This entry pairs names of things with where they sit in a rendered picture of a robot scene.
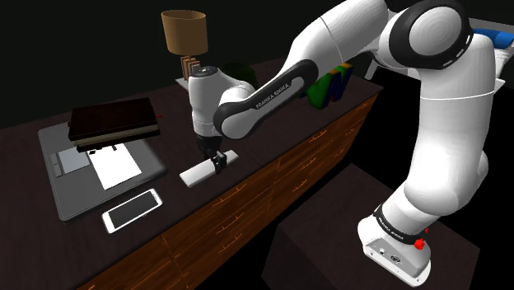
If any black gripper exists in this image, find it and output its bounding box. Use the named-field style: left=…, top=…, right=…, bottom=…
left=196, top=134, right=229, bottom=175

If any white remote control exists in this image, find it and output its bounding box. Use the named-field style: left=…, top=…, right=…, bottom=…
left=179, top=149, right=240, bottom=189

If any dark wooden chest of drawers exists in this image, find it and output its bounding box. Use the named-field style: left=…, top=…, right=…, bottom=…
left=0, top=57, right=384, bottom=290

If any white smartphone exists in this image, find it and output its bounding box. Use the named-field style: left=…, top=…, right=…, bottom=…
left=101, top=188, right=164, bottom=235

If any white paper sheet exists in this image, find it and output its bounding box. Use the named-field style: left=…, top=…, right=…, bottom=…
left=87, top=143, right=143, bottom=191

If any dark red hardcover book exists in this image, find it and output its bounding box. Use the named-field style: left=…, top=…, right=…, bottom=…
left=68, top=96, right=162, bottom=153

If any brown shade table lamp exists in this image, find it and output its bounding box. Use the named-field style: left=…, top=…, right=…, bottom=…
left=161, top=9, right=209, bottom=80

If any dark robot stand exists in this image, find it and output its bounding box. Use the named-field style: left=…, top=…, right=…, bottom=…
left=261, top=162, right=481, bottom=290

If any colourful letter block figure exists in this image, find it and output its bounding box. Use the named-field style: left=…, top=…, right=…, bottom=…
left=297, top=62, right=355, bottom=110

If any grey open laptop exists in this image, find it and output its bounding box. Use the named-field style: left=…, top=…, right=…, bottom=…
left=37, top=121, right=168, bottom=223

